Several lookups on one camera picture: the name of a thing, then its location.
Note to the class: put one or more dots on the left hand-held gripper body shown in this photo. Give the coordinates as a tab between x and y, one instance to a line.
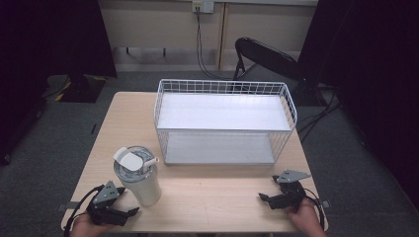
106	195

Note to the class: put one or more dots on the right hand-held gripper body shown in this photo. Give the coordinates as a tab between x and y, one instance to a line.
290	192

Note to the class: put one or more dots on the person's right hand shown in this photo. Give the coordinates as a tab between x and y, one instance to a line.
305	221

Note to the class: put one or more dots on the person's left hand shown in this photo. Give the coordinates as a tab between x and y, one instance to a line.
87	227

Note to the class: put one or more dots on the white tumbler cup with lid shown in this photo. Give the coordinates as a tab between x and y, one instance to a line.
145	191

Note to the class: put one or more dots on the small black floor item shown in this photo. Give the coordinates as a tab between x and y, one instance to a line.
94	128

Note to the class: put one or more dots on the dark stand base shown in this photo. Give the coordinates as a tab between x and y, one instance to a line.
79	89

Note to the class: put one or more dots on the black folding chair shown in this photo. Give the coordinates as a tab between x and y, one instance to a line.
267	56

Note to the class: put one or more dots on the dark curtain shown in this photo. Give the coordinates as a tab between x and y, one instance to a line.
372	72
39	49

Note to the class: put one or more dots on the grey table bracket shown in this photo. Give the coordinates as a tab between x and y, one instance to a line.
325	204
64	206

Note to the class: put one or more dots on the white wall socket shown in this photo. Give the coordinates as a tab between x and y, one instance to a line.
203	6

